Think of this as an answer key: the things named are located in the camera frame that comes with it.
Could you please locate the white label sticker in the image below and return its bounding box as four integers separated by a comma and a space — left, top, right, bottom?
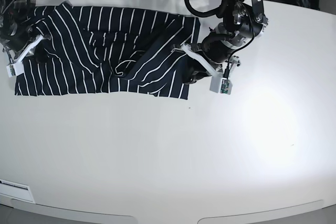
0, 179, 35, 204

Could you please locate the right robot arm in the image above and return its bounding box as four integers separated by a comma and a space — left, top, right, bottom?
1, 0, 38, 63

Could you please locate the navy white striped T-shirt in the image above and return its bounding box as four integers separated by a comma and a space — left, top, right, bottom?
15, 3, 200, 99

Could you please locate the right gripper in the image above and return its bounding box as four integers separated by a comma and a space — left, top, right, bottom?
1, 24, 49, 63

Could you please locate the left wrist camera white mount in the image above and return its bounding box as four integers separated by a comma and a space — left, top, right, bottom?
172, 44, 240, 95

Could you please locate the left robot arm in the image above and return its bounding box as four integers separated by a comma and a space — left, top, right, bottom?
184, 0, 268, 79

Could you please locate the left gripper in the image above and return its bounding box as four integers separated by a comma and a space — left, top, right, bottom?
183, 34, 234, 84

